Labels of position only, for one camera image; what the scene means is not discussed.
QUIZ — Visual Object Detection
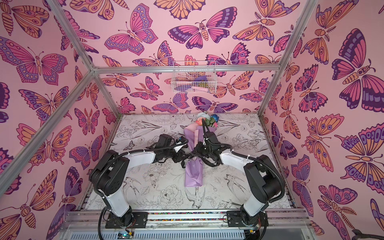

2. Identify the blue fake flower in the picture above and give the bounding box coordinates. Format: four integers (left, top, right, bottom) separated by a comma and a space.
211, 114, 219, 122

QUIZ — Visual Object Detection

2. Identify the black ribbon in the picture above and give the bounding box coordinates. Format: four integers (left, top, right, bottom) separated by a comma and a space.
179, 151, 219, 169

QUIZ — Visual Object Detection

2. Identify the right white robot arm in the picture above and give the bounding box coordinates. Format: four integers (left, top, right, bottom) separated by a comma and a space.
193, 122, 286, 227

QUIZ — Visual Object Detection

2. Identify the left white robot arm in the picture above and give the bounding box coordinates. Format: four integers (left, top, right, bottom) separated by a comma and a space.
89, 134, 189, 228

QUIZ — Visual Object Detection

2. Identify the pink fake rose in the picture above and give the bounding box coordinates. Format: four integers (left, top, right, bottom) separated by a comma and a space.
196, 117, 205, 126

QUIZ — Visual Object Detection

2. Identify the white wire basket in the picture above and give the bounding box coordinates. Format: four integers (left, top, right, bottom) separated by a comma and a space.
170, 61, 218, 94

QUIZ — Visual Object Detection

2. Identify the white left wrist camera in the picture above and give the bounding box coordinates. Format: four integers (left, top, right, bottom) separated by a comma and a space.
175, 137, 189, 152

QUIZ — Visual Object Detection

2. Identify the pink purple wrapping paper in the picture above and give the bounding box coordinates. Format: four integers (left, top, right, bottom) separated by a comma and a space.
184, 123, 203, 187

